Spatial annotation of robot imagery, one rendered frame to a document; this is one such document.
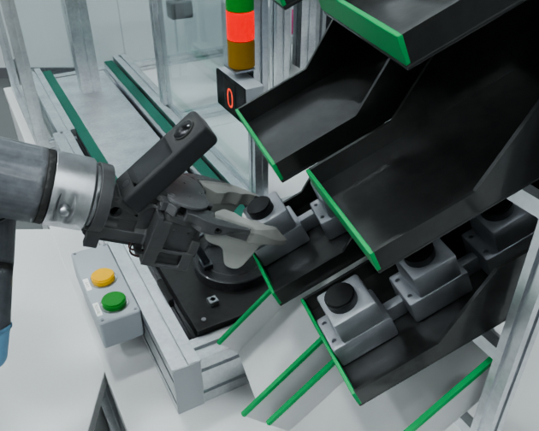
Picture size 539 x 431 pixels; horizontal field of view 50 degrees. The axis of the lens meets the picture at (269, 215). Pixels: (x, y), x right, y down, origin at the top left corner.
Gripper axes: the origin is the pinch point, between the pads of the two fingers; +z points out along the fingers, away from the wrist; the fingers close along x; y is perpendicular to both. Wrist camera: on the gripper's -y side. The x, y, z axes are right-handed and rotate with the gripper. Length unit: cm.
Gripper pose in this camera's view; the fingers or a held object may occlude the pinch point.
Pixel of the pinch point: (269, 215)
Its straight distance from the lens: 66.9
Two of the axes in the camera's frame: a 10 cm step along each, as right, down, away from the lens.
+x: 3.2, 5.4, -7.8
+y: -4.0, 8.2, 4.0
